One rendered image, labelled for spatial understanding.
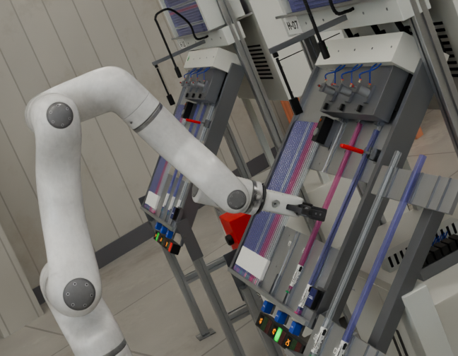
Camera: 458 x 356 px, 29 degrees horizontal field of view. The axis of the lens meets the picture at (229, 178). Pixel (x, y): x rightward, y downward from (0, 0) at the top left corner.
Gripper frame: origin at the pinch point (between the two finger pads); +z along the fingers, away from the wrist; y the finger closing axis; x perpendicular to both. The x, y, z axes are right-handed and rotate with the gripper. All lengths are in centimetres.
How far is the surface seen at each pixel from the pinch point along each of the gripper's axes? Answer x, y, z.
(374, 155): -17.1, -6.9, 8.6
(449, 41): -50, -2, 24
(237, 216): 12, 92, 11
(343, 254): 8.0, -10.0, 5.6
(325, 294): 18.0, -13.0, 2.2
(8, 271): 101, 374, -36
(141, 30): -80, 460, 26
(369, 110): -27.8, -3.0, 6.2
